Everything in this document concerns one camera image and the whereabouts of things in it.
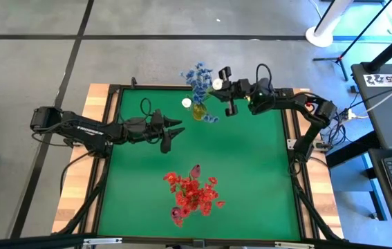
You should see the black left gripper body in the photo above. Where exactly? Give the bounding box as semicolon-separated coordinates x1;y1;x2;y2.
121;116;164;143

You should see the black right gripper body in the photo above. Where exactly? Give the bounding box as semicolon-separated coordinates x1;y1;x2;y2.
226;78;254;104

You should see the yellow glass vase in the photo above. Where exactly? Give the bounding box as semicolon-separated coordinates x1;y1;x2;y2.
192;102;207;122

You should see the green table mat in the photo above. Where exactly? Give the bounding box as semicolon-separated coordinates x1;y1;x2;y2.
97;89;302;242

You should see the white round-base stand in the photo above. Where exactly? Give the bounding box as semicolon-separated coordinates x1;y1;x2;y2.
304;0;355;48

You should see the black tripod stand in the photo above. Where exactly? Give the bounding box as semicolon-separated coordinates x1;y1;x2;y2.
312;0;392;82

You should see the white power adapter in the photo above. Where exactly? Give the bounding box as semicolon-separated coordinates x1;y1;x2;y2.
342;107;360;120

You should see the white printed label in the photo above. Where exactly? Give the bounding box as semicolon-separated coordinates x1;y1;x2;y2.
363;73;392;87

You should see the black desk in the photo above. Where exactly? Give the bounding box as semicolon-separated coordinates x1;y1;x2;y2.
350;62;392;150

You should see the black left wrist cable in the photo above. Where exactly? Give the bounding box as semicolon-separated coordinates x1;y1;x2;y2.
139;97;153;119

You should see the black table border frame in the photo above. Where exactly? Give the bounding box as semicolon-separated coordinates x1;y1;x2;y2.
90;84;309;245

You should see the silver aluminium bracket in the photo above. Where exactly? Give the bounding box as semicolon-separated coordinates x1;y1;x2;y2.
82;237;124;246
273;241;317;249

